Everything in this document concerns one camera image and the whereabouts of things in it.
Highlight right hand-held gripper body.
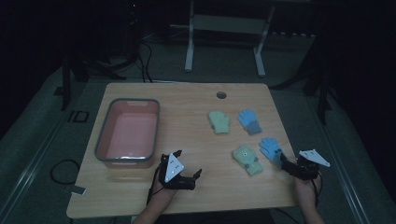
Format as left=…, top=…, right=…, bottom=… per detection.
left=288, top=148, right=331, bottom=181

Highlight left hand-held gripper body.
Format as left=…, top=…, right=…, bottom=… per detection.
left=158, top=151, right=197, bottom=191

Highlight blue glove grey cuff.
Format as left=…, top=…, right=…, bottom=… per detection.
left=258, top=136, right=285, bottom=166
left=236, top=108, right=262, bottom=136

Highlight green mitten with face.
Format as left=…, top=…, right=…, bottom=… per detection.
left=231, top=145, right=264, bottom=177

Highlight pink plastic bin grey rim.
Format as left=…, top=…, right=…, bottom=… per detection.
left=93, top=98, right=162, bottom=169

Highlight plain green mitten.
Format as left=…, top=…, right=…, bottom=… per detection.
left=207, top=110, right=232, bottom=135

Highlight person's right hand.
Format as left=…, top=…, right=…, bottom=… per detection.
left=293, top=173, right=322, bottom=207

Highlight person's left hand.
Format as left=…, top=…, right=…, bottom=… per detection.
left=151, top=178, right=179, bottom=203

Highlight black metal stand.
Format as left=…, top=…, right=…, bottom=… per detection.
left=53, top=50, right=127, bottom=112

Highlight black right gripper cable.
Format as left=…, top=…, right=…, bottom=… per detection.
left=311, top=174, right=324, bottom=208

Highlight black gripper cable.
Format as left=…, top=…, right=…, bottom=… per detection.
left=146, top=163, right=163, bottom=205
left=311, top=174, right=324, bottom=208

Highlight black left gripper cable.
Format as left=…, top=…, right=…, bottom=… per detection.
left=146, top=163, right=163, bottom=205

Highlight black hanging cables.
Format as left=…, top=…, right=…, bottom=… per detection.
left=135, top=38, right=154, bottom=84

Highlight black floor cable loop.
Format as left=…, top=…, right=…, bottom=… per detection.
left=49, top=159, right=82, bottom=186

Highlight white metal desk frame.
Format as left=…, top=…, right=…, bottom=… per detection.
left=169, top=0, right=276, bottom=78

